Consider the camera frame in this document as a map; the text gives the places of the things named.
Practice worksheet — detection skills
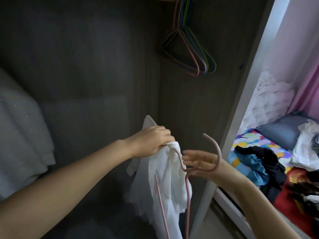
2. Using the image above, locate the person's left hand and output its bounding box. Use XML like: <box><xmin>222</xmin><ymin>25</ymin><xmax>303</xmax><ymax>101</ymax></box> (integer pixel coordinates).
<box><xmin>124</xmin><ymin>126</ymin><xmax>176</xmax><ymax>158</ymax></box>

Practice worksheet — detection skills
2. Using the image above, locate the person's right hand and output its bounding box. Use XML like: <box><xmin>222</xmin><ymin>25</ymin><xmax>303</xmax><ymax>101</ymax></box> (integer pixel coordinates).
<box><xmin>182</xmin><ymin>149</ymin><xmax>225</xmax><ymax>186</ymax></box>

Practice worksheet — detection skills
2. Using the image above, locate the pink hanger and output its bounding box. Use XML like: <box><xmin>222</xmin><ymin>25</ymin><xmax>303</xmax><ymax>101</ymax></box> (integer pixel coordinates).
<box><xmin>154</xmin><ymin>133</ymin><xmax>222</xmax><ymax>239</ymax></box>

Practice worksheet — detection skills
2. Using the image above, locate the blue garment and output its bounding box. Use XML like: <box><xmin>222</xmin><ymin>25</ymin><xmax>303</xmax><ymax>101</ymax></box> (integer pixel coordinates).
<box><xmin>230</xmin><ymin>152</ymin><xmax>270</xmax><ymax>186</ymax></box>

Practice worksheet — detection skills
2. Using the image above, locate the white thin blouse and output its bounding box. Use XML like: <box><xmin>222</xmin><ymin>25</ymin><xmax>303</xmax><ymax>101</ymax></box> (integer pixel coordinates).
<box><xmin>125</xmin><ymin>115</ymin><xmax>192</xmax><ymax>239</ymax></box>

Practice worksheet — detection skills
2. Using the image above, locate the black garment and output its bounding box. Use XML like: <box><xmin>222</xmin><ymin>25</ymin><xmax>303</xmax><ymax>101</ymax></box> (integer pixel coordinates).
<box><xmin>234</xmin><ymin>145</ymin><xmax>287</xmax><ymax>202</ymax></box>

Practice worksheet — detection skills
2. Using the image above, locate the grey wardrobe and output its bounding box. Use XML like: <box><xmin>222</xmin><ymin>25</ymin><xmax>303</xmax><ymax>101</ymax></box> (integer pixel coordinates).
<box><xmin>0</xmin><ymin>0</ymin><xmax>292</xmax><ymax>239</ymax></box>

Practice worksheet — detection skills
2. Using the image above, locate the pile of mixed clothes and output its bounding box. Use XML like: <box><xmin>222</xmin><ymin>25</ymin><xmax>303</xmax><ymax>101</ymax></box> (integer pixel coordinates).
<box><xmin>286</xmin><ymin>119</ymin><xmax>319</xmax><ymax>222</ymax></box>

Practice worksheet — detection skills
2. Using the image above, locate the white fluffy sweater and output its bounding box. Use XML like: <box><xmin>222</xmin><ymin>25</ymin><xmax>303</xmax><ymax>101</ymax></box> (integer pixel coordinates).
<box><xmin>0</xmin><ymin>67</ymin><xmax>56</xmax><ymax>199</ymax></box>

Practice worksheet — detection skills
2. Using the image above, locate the person's left forearm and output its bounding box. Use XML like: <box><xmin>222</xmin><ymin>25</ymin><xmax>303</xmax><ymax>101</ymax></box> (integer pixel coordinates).
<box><xmin>0</xmin><ymin>139</ymin><xmax>135</xmax><ymax>239</ymax></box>

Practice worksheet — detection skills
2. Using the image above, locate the person's right forearm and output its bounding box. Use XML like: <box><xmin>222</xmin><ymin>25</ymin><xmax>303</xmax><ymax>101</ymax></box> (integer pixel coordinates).
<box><xmin>214</xmin><ymin>164</ymin><xmax>302</xmax><ymax>239</ymax></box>

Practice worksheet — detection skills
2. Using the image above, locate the white bed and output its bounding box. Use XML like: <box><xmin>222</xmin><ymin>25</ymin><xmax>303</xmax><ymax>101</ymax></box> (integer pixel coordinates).
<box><xmin>214</xmin><ymin>67</ymin><xmax>319</xmax><ymax>239</ymax></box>

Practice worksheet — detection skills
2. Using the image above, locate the colourful patterned pillow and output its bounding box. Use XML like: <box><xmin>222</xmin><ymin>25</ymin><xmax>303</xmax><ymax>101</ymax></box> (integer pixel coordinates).
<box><xmin>228</xmin><ymin>128</ymin><xmax>292</xmax><ymax>172</ymax></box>

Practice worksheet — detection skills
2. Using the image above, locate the grey pillow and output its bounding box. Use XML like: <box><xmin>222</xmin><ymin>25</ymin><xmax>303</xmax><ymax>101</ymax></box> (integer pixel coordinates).
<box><xmin>257</xmin><ymin>113</ymin><xmax>312</xmax><ymax>151</ymax></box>

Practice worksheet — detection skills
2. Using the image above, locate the white tufted headboard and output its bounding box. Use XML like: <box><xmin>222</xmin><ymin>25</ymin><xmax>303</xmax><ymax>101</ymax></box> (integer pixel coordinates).
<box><xmin>238</xmin><ymin>67</ymin><xmax>300</xmax><ymax>135</ymax></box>

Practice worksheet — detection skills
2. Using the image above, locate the red bedsheet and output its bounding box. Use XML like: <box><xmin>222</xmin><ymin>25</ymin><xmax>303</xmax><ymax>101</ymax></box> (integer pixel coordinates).
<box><xmin>273</xmin><ymin>167</ymin><xmax>319</xmax><ymax>239</ymax></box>

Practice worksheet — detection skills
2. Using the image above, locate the wide pink curtain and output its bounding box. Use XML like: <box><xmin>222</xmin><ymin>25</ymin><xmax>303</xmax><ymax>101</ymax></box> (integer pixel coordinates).
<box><xmin>289</xmin><ymin>57</ymin><xmax>319</xmax><ymax>120</ymax></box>

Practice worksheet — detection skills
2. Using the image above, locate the bunch of wire hangers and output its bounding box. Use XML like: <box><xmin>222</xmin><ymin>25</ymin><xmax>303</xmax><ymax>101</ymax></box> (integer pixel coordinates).
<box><xmin>159</xmin><ymin>0</ymin><xmax>217</xmax><ymax>78</ymax></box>

